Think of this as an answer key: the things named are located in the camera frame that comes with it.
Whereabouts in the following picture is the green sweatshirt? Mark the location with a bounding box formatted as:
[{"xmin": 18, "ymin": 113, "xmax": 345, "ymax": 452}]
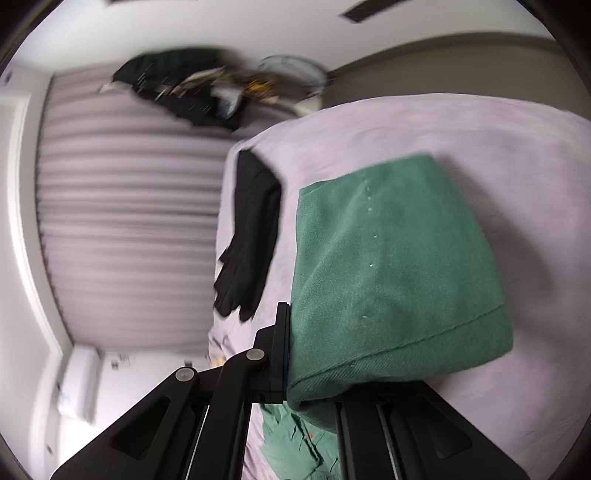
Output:
[{"xmin": 262, "ymin": 154, "xmax": 514, "ymax": 480}]

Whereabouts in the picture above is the lilac plush blanket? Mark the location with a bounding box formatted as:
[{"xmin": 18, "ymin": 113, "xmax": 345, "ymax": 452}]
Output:
[{"xmin": 206, "ymin": 92, "xmax": 591, "ymax": 480}]

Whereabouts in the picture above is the dark ceiling vent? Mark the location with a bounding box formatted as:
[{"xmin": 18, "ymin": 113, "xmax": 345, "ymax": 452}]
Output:
[{"xmin": 339, "ymin": 0, "xmax": 413, "ymax": 23}]

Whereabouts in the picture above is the pile of dark clothes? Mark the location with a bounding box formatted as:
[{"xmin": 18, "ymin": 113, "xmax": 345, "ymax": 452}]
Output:
[{"xmin": 99, "ymin": 47, "xmax": 252, "ymax": 131}]

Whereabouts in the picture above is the black garment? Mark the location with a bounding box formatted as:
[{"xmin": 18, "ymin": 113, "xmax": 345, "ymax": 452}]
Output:
[{"xmin": 213, "ymin": 150, "xmax": 282, "ymax": 323}]

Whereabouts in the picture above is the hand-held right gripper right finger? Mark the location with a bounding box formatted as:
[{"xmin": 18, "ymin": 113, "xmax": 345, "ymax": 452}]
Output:
[{"xmin": 335, "ymin": 379, "xmax": 532, "ymax": 480}]

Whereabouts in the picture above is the white round fan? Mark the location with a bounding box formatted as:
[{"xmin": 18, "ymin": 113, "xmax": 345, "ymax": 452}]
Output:
[{"xmin": 257, "ymin": 55, "xmax": 331, "ymax": 116}]

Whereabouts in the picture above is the white appliance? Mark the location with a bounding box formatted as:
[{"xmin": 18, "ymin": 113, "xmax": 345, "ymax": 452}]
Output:
[{"xmin": 56, "ymin": 347, "xmax": 101, "ymax": 424}]

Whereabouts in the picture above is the grey pleated curtain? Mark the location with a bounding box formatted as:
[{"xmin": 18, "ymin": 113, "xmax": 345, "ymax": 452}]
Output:
[{"xmin": 34, "ymin": 65, "xmax": 241, "ymax": 356}]

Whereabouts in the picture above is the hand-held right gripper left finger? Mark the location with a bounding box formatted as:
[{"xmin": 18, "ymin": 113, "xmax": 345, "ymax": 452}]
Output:
[{"xmin": 50, "ymin": 301, "xmax": 293, "ymax": 480}]

